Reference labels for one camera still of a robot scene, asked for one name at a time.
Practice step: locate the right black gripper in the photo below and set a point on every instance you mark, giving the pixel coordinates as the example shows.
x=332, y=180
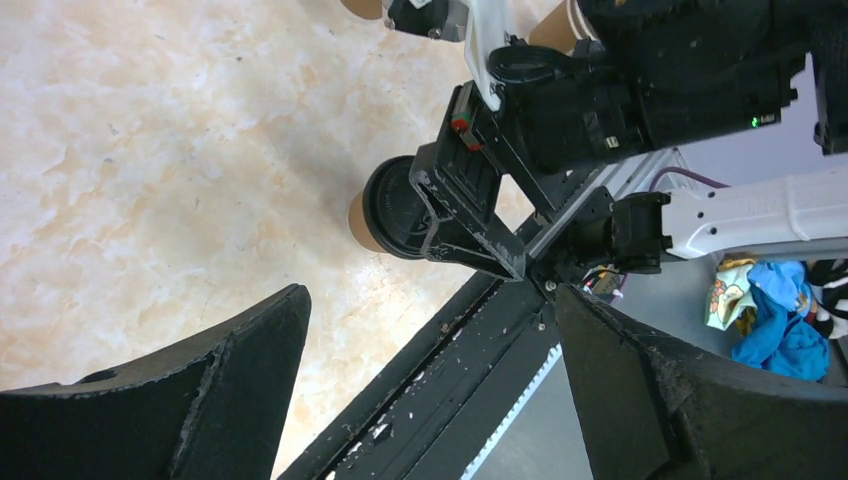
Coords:
x=554, y=117

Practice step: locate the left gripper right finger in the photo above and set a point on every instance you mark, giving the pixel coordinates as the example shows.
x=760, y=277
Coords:
x=652, y=406

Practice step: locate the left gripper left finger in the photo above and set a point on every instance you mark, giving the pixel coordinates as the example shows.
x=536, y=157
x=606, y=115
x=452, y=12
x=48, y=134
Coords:
x=211, y=406

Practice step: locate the brown paper coffee cup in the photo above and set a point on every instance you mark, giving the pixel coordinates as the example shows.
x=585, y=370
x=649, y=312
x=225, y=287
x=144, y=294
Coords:
x=364, y=9

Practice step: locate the stack of paper cups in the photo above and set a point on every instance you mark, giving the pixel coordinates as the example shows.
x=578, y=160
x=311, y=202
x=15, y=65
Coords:
x=560, y=30

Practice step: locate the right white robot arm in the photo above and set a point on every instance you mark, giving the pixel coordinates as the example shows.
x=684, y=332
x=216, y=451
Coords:
x=654, y=75

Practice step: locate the colourful cloth pile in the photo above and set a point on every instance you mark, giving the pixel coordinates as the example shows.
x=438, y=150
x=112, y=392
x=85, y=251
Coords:
x=787, y=312

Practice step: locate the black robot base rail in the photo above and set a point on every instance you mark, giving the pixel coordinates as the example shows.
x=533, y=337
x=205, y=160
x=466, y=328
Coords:
x=441, y=404

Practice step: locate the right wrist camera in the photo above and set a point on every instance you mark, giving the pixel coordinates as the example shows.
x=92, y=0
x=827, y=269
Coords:
x=482, y=26

